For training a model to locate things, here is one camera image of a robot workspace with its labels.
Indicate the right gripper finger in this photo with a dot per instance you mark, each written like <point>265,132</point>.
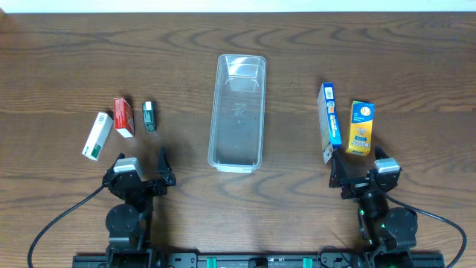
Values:
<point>380,153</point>
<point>338,176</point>

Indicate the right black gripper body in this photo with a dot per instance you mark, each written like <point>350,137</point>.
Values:
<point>361,182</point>

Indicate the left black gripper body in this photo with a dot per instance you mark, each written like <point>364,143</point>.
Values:
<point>140,184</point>

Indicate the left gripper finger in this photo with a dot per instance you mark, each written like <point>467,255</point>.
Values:
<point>119,157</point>
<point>164,170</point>

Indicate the yellow blue box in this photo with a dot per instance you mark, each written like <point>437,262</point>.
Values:
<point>360,128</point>

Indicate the white green box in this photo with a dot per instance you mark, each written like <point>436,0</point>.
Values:
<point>98,136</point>

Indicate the blue white box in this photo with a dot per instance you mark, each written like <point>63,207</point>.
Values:
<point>328,121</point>

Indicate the red box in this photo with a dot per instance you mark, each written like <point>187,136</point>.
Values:
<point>124,118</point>

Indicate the clear plastic container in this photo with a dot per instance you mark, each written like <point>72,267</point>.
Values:
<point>238,114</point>

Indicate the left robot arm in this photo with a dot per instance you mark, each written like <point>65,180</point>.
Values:
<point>129,224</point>

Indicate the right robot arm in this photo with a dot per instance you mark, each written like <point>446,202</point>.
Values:
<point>390,232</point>

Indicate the dark green box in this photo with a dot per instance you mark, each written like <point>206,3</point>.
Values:
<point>149,116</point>

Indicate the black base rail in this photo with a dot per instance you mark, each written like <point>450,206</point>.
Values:
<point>327,258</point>

